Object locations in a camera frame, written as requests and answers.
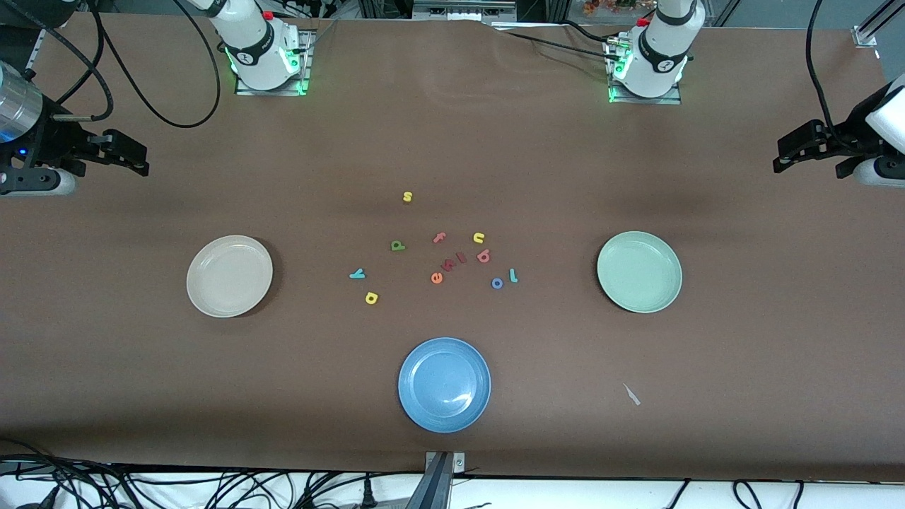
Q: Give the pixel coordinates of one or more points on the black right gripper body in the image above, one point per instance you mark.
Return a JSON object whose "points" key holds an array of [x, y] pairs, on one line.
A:
{"points": [[51, 141]]}

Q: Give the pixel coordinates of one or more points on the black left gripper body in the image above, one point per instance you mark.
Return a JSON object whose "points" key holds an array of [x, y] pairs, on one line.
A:
{"points": [[845, 138]]}

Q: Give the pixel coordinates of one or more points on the beige brown plate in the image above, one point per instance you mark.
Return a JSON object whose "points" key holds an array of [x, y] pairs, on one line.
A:
{"points": [[230, 276]]}

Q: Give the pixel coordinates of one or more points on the light green plate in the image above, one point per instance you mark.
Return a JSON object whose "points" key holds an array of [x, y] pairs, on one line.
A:
{"points": [[640, 283]]}

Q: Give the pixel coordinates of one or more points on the brown table cover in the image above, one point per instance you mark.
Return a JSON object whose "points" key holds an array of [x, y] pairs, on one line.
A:
{"points": [[141, 396]]}

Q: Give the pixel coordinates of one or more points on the orange artificial flowers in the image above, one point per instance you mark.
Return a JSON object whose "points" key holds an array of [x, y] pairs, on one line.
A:
{"points": [[608, 6]]}

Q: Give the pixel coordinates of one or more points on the small white paper scrap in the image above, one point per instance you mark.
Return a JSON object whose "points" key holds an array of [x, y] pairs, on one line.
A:
{"points": [[631, 394]]}

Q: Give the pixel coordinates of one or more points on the grey background device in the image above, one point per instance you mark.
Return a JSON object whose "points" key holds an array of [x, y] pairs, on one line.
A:
{"points": [[463, 8]]}

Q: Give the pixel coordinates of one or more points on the blue plate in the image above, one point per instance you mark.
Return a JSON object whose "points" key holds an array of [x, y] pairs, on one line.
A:
{"points": [[444, 385]]}

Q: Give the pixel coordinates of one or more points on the silver table corner bracket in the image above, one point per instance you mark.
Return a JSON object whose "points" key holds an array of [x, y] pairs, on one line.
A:
{"points": [[866, 37]]}

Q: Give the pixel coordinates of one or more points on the silver aluminium frame bar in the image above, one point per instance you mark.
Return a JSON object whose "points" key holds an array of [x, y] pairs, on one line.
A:
{"points": [[884, 18]]}

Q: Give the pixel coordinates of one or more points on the grey aluminium profile post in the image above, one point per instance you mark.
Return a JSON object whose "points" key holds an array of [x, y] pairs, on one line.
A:
{"points": [[440, 488]]}

